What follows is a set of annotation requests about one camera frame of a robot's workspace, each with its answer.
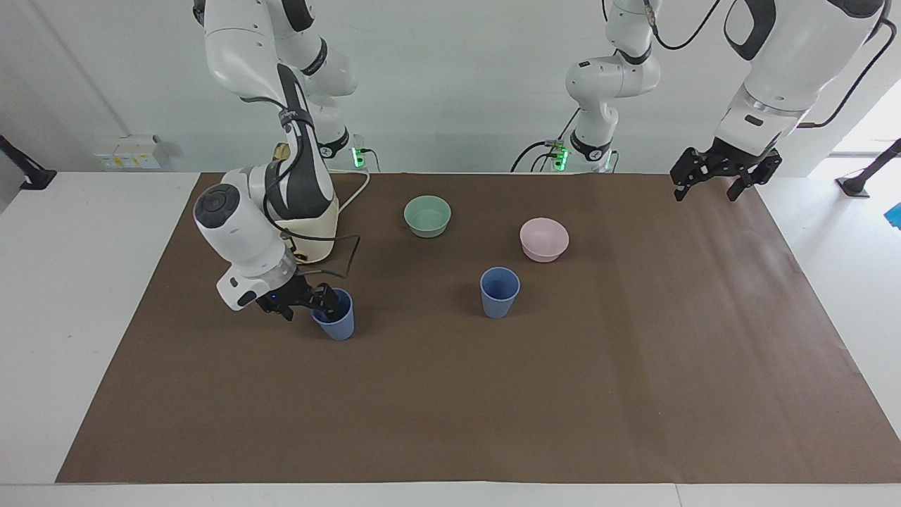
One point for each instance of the pink bowl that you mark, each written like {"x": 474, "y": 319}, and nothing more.
{"x": 543, "y": 246}

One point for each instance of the white wall socket box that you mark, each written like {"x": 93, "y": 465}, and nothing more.
{"x": 130, "y": 151}

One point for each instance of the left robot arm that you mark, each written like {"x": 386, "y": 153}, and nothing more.
{"x": 774, "y": 77}

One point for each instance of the green bowl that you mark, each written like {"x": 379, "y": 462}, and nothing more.
{"x": 426, "y": 222}

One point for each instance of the black stand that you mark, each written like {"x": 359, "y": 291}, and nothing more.
{"x": 35, "y": 178}
{"x": 856, "y": 186}

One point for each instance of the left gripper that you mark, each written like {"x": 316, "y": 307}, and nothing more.
{"x": 735, "y": 162}

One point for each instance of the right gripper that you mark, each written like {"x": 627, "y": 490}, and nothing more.
{"x": 281, "y": 299}

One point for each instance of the blue plastic cup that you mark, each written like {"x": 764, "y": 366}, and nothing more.
{"x": 341, "y": 326}
{"x": 499, "y": 299}

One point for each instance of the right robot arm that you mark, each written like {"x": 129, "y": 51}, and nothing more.
{"x": 246, "y": 232}

